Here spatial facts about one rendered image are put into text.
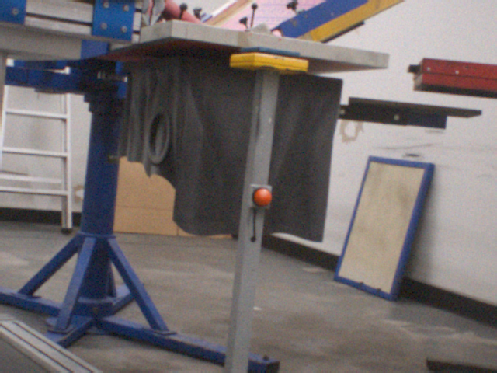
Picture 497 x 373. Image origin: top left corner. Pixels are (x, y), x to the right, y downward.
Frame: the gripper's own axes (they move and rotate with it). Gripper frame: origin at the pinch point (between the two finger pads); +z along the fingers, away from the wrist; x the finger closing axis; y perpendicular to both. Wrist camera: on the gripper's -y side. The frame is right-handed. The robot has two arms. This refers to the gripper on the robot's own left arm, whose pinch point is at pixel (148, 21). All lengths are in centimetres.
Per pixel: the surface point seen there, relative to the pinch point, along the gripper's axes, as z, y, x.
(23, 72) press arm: 9, -98, -10
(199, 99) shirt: 18.7, 12.2, 10.6
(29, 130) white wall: 22, -451, 67
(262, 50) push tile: 8.9, 44.7, 11.2
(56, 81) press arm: 10, -105, 3
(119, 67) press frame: 4, -87, 19
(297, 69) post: 12, 46, 19
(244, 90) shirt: 15.2, 13.5, 21.6
